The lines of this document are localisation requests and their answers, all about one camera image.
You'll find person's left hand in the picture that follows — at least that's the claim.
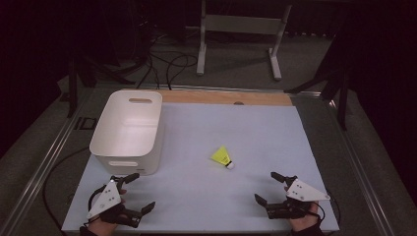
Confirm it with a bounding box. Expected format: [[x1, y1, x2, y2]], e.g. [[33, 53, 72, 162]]
[[88, 188, 128, 236]]

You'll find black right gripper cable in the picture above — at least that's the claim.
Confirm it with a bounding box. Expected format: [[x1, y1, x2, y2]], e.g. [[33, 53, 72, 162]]
[[314, 191, 342, 228]]

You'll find person's right hand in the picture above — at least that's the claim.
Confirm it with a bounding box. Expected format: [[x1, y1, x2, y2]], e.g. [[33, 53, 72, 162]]
[[282, 186, 321, 232]]

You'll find aluminium frame rail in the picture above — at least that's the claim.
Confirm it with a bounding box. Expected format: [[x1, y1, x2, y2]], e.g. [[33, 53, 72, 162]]
[[323, 92, 397, 236], [0, 88, 96, 236]]

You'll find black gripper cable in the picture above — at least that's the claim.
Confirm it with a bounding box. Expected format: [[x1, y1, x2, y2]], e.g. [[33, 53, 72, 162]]
[[41, 147, 91, 232], [314, 191, 342, 228]]

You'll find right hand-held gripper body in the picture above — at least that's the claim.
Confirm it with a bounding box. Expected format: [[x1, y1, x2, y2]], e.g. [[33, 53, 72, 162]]
[[266, 175, 331, 220]]

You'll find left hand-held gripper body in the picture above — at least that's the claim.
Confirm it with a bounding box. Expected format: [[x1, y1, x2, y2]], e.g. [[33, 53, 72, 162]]
[[86, 176, 143, 229]]

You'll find yellow shuttlecock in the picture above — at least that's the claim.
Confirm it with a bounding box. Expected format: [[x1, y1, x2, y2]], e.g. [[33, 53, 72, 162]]
[[209, 145, 236, 171]]

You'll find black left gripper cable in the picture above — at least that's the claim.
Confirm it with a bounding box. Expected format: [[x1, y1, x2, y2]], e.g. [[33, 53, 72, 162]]
[[41, 147, 91, 232]]

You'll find white plastic storage bin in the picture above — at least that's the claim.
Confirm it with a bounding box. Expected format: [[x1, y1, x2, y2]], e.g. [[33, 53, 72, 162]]
[[89, 89, 165, 177]]

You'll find white metal stand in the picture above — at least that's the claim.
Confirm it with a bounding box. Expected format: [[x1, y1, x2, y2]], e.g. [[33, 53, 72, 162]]
[[196, 0, 293, 82]]

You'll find black tripod stand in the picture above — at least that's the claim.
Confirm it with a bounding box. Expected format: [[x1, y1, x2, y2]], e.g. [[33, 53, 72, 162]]
[[66, 48, 136, 119], [283, 29, 350, 132]]

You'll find black floor cable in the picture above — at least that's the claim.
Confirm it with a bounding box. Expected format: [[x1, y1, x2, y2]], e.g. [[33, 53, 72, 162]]
[[135, 32, 165, 90], [164, 53, 199, 91]]

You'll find light blue table mat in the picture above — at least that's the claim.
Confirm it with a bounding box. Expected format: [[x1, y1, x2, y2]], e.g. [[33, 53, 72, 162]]
[[61, 101, 340, 233]]

